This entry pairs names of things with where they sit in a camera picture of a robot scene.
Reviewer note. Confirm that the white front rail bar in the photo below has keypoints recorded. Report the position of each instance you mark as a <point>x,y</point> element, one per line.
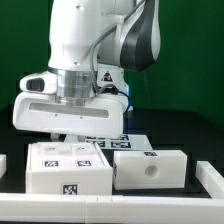
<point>121,209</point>

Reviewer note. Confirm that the white cabinet top block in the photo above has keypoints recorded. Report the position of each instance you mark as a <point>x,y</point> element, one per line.
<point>149,169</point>

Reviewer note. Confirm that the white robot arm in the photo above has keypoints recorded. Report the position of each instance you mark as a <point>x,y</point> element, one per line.
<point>92,42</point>

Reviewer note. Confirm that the white cabinet body box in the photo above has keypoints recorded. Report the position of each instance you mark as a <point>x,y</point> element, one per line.
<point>68,181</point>

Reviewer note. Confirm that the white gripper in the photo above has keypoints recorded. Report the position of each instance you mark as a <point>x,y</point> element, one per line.
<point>101,116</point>

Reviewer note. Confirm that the white block at left edge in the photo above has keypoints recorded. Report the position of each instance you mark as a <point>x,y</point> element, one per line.
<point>3,166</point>

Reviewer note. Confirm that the white flat marker plate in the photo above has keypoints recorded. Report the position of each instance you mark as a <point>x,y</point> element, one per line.
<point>128,142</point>

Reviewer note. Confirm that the white cabinet door panel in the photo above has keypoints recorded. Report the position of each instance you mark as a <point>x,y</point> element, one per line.
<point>86,156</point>

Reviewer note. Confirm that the white small door panel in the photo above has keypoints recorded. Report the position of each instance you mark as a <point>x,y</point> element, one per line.
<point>51,156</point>

